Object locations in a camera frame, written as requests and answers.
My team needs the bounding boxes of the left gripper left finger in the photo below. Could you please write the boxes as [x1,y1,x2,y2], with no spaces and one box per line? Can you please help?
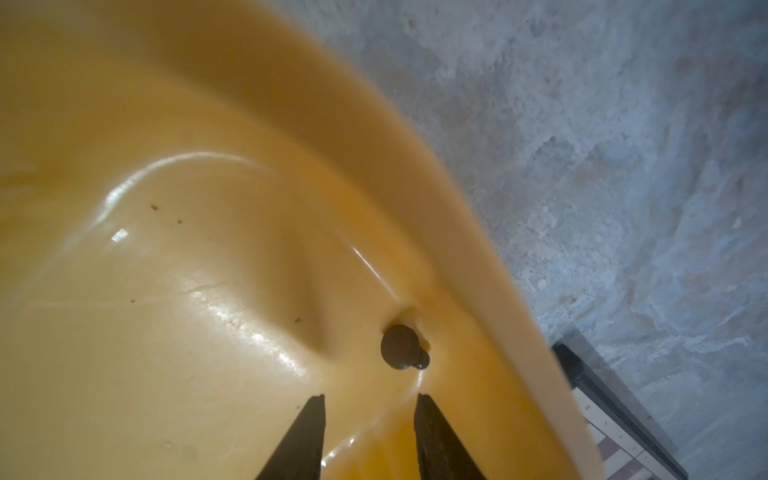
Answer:
[256,395,326,480]

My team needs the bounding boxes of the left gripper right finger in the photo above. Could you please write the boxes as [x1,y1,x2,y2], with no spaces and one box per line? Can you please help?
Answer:
[414,394,485,480]

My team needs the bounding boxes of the yellow plastic tray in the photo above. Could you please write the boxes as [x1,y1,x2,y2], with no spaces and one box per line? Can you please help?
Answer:
[1,1,603,479]

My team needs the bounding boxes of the black chess pawn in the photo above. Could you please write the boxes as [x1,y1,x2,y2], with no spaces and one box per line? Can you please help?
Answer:
[380,324,430,370]

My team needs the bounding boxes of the brown white chessboard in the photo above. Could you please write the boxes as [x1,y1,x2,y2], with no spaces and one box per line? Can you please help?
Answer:
[552,342,690,480]

